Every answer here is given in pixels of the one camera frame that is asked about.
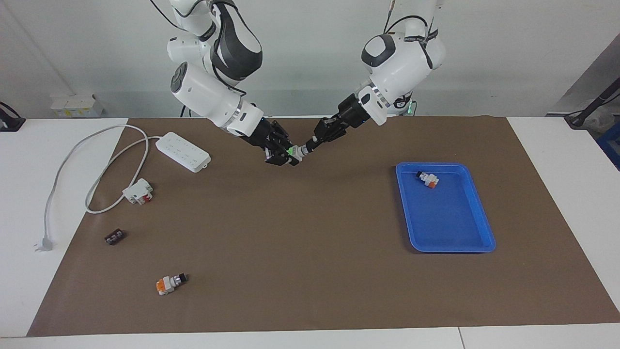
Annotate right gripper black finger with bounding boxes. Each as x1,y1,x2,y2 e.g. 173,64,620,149
265,150,300,167
273,123,294,149

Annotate white power strip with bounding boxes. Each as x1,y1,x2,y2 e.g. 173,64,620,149
156,132,212,173

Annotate brown table mat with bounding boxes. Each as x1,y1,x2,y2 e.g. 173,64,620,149
27,115,620,338

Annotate blue plastic tray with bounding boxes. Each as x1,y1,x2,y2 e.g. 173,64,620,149
396,162,496,254

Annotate white red circuit breaker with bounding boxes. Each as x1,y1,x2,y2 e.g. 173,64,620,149
122,178,155,206

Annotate blue crate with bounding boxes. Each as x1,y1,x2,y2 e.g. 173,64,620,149
597,124,620,171

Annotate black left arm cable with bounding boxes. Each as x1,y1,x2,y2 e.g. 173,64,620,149
384,0,437,68

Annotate white wall socket boxes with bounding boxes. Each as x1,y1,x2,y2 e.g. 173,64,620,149
50,94,105,118

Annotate white power strip cable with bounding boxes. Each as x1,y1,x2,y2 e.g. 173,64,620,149
33,124,163,253

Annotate black clamp mount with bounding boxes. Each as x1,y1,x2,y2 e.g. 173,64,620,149
0,101,26,132

